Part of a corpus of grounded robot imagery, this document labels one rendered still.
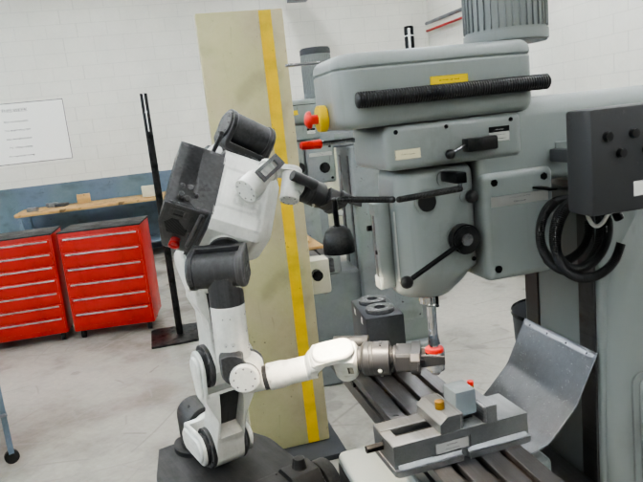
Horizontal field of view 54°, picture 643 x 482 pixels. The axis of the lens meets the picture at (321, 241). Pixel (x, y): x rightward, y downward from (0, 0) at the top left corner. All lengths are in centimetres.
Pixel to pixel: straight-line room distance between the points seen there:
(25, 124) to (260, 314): 771
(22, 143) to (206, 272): 908
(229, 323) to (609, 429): 99
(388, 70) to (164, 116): 914
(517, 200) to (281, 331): 204
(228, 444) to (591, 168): 151
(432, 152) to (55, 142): 933
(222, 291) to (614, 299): 96
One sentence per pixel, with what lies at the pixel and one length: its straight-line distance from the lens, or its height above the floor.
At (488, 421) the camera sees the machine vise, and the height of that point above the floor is 104.
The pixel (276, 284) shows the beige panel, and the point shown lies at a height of 95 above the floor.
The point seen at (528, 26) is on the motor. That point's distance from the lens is 160.
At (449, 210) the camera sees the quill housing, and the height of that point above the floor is 152.
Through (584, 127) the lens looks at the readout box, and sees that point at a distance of 135.
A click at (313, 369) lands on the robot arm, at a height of 113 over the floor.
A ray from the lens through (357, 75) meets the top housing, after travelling 138.
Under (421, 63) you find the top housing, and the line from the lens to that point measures 143.
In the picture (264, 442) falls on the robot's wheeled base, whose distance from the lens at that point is 257.
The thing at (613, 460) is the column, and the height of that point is 84.
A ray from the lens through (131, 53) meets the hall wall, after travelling 1051.
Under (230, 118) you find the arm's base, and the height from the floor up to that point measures 179.
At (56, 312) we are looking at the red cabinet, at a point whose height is 29.
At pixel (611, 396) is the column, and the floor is 101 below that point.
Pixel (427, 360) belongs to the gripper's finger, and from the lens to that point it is 165.
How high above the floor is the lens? 176
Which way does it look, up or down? 11 degrees down
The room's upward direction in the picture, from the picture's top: 6 degrees counter-clockwise
